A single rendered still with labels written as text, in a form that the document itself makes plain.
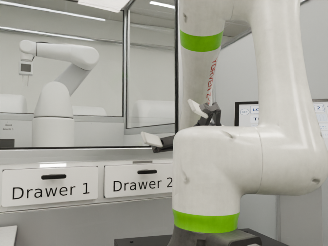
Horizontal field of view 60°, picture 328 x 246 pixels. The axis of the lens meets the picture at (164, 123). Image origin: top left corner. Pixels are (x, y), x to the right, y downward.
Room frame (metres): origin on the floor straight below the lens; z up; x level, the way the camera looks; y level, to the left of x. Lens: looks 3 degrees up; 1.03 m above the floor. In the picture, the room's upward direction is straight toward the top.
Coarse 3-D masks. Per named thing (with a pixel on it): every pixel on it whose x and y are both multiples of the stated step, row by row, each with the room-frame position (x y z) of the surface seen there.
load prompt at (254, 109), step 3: (258, 105) 1.29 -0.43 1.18; (315, 105) 1.21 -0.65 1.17; (318, 105) 1.21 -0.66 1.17; (321, 105) 1.21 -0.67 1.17; (252, 108) 1.28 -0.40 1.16; (255, 108) 1.28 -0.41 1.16; (258, 108) 1.28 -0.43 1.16; (315, 108) 1.20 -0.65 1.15; (318, 108) 1.20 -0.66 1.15; (321, 108) 1.20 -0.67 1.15; (324, 108) 1.19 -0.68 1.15; (252, 111) 1.27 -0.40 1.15; (255, 111) 1.27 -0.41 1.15; (258, 111) 1.26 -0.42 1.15; (315, 111) 1.19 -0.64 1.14; (318, 111) 1.19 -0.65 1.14; (321, 111) 1.19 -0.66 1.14; (324, 111) 1.18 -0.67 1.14
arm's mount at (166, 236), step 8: (248, 232) 0.73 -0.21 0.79; (256, 232) 0.73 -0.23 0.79; (120, 240) 0.64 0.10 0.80; (128, 240) 0.64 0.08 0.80; (136, 240) 0.64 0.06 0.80; (144, 240) 0.64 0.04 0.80; (152, 240) 0.64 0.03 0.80; (160, 240) 0.65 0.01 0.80; (168, 240) 0.65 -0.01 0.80; (264, 240) 0.66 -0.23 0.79; (272, 240) 0.67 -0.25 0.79
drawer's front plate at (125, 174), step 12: (108, 168) 1.01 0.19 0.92; (120, 168) 1.02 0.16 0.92; (132, 168) 1.04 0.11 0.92; (144, 168) 1.06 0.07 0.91; (156, 168) 1.08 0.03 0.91; (168, 168) 1.10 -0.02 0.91; (108, 180) 1.01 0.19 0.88; (120, 180) 1.02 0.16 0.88; (132, 180) 1.04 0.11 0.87; (144, 180) 1.06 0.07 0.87; (156, 180) 1.08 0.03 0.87; (168, 180) 1.10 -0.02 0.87; (108, 192) 1.01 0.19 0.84; (120, 192) 1.02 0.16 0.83; (132, 192) 1.04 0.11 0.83; (144, 192) 1.06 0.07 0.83; (156, 192) 1.08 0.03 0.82; (168, 192) 1.10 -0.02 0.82
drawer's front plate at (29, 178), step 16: (16, 176) 0.89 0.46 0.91; (32, 176) 0.91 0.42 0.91; (80, 176) 0.97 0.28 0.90; (96, 176) 0.99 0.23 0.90; (16, 192) 0.89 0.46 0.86; (32, 192) 0.91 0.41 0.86; (48, 192) 0.93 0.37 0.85; (64, 192) 0.95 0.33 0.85; (80, 192) 0.97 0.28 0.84; (96, 192) 0.99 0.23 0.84
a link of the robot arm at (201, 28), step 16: (192, 0) 0.64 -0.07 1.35; (208, 0) 0.64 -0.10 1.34; (224, 0) 0.64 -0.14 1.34; (192, 16) 0.67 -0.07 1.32; (208, 16) 0.66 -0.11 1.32; (224, 16) 0.67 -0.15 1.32; (192, 32) 0.70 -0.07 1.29; (208, 32) 0.69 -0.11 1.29; (192, 48) 0.73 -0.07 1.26; (208, 48) 0.73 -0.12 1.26
